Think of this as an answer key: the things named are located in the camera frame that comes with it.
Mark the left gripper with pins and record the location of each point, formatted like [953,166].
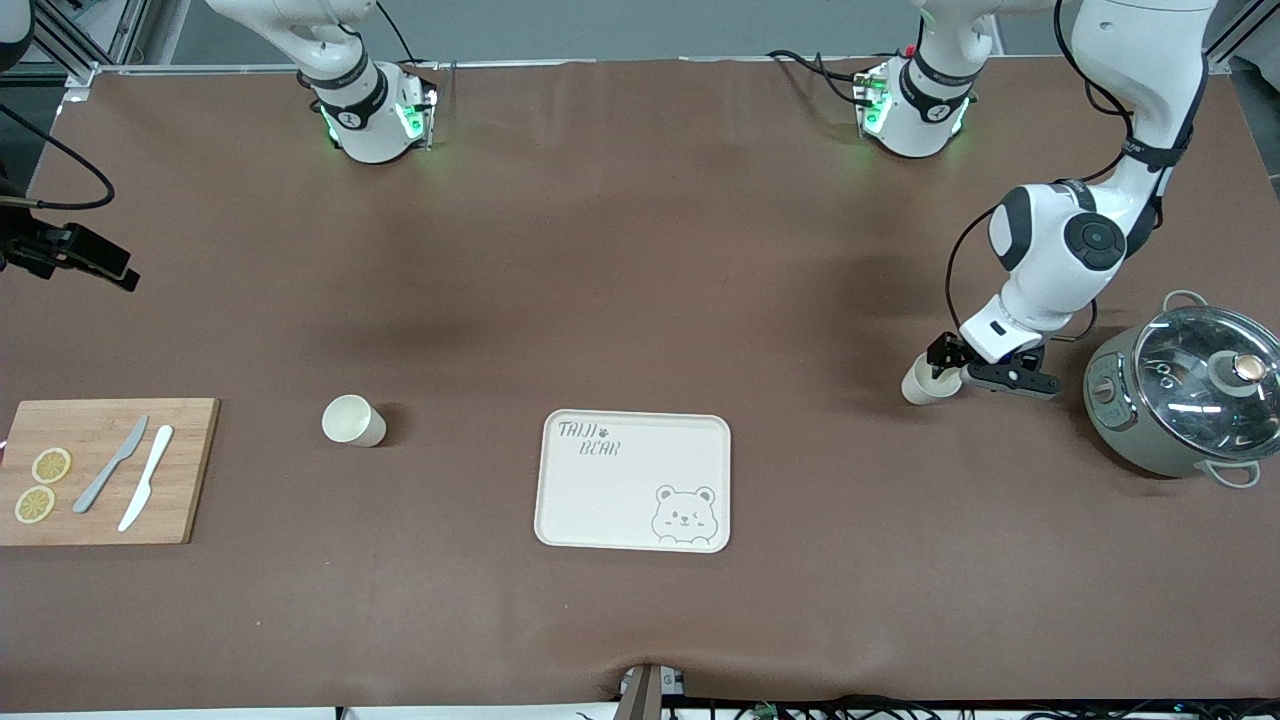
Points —
[944,352]

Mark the white IKEA cup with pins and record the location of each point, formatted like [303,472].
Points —
[918,388]
[350,420]

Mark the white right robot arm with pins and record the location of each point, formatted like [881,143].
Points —
[370,130]

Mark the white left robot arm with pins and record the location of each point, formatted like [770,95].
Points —
[1060,250]

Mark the cream bear print tray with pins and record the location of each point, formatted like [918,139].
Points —
[620,500]

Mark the grey-green electric cooker pot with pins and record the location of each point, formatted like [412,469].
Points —
[1115,420]

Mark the yellow lemon slice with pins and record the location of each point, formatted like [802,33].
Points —
[35,505]
[51,465]

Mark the grey plastic knife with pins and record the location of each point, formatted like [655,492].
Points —
[110,470]

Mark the white plastic knife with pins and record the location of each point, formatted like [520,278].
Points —
[150,470]

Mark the wooden cutting board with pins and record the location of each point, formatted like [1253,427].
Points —
[190,480]

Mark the glass pot lid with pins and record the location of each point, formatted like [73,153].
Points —
[1190,390]

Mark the brown table cover mat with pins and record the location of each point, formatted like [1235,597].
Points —
[640,250]

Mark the aluminium frame profile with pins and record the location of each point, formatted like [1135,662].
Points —
[1240,35]
[80,72]

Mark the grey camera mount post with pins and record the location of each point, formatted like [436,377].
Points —
[645,695]

